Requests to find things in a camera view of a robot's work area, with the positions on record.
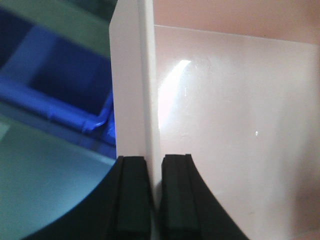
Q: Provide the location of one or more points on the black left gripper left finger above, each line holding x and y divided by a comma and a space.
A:
119, 208

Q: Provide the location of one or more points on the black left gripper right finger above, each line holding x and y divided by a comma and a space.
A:
188, 209

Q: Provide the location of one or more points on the pink plastic bin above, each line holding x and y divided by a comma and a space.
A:
236, 84

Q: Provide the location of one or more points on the blue plastic crate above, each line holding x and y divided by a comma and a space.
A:
49, 75

